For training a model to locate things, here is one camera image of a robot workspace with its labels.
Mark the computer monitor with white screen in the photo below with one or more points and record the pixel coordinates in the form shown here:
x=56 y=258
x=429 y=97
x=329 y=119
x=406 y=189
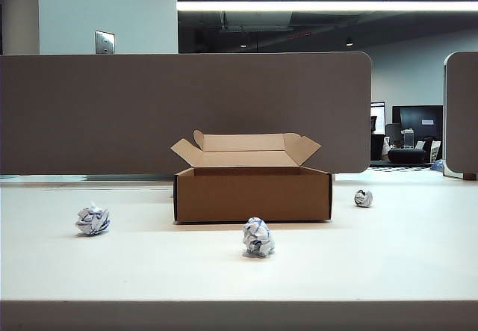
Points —
x=379 y=116

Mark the black round ottoman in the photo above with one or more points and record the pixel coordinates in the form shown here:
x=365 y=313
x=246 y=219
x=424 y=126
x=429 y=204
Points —
x=406 y=155

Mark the large paper ball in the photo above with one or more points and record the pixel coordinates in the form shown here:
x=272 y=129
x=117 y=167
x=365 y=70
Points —
x=91 y=220

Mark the brown divider with white rim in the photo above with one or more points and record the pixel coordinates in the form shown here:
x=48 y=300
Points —
x=463 y=114

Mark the wide brown desk divider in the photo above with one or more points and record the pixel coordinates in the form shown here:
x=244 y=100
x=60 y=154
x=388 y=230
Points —
x=93 y=114

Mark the open brown cardboard box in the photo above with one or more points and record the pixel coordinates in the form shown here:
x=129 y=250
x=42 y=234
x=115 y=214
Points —
x=250 y=196

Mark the large black display screen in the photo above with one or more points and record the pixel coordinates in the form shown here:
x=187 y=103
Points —
x=414 y=116

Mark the long ceiling light strip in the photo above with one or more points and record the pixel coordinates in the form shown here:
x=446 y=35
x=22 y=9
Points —
x=317 y=5

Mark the small paper ball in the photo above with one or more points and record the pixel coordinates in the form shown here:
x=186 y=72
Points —
x=363 y=198

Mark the blue plastic bag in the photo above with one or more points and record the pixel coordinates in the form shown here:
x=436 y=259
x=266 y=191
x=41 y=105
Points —
x=438 y=165

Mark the metal wall switch plate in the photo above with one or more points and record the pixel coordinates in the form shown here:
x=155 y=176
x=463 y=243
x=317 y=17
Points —
x=104 y=42

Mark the small brown divider foot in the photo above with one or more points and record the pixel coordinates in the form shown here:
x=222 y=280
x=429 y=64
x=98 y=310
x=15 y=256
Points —
x=470 y=176

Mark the tall paper ball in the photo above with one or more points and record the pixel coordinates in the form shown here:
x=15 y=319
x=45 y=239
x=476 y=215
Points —
x=257 y=237

